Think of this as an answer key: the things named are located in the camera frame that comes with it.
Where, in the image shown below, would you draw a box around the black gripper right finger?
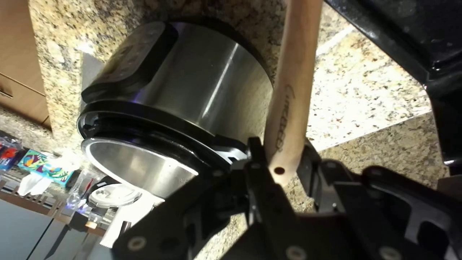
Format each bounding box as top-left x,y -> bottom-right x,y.
297,141 -> 462,260

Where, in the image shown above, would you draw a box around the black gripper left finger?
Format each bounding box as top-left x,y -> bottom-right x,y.
111,137 -> 296,260

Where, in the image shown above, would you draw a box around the wooden spatula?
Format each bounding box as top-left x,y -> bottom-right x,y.
264,0 -> 322,183

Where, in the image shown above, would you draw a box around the stainless pressure cooker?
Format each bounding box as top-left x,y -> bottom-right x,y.
78,18 -> 273,199

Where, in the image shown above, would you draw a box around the black electric stove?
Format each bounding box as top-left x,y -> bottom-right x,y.
325,0 -> 462,173

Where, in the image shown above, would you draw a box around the colourful items on floor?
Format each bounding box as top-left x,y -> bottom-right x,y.
0,128 -> 146,228

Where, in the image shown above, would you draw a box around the lower wooden cabinet drawers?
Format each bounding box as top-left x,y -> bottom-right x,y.
0,0 -> 50,127

